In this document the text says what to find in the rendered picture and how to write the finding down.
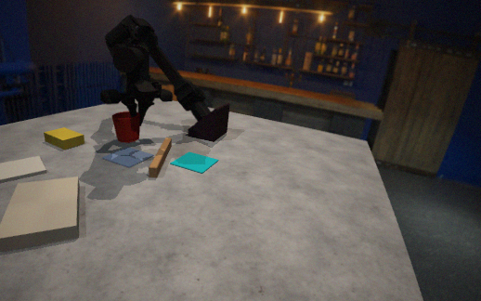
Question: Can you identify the yellow flat block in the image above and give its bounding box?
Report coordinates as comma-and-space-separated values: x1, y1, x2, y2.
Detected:
44, 127, 85, 150

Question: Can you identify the brown wooden plank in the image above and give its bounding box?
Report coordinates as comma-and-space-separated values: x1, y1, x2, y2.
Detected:
149, 137, 172, 177

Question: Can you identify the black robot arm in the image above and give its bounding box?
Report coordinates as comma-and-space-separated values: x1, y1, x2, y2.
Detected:
105, 14, 211, 124

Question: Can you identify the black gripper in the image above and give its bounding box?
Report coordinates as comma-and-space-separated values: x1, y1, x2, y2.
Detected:
100, 70, 173, 126

